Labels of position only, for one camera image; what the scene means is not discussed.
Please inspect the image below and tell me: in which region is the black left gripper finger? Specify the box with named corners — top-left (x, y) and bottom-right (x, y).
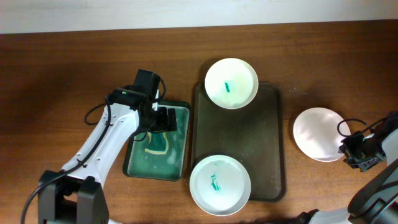
top-left (157, 107), bottom-right (168, 131)
top-left (167, 108), bottom-right (177, 131)

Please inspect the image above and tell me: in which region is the yellow green sponge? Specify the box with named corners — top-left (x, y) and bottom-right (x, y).
top-left (144, 133), bottom-right (169, 155)

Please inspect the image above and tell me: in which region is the pinkish white plate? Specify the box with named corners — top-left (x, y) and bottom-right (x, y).
top-left (293, 107), bottom-right (351, 162)

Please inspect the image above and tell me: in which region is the white plate green stain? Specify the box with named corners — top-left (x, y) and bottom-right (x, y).
top-left (205, 58), bottom-right (259, 110)

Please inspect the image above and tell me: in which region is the white plate green scribble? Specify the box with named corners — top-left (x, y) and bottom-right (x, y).
top-left (189, 155), bottom-right (251, 217)

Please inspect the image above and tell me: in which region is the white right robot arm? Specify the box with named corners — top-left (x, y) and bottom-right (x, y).
top-left (294, 111), bottom-right (397, 224)

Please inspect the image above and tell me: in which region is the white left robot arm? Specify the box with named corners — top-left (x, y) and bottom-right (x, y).
top-left (34, 85), bottom-right (176, 223)

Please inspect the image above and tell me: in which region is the black tray soapy water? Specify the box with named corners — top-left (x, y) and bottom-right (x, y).
top-left (123, 101), bottom-right (190, 181)

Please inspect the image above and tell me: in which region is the dark brown serving tray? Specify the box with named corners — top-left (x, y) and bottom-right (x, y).
top-left (190, 83), bottom-right (286, 202)

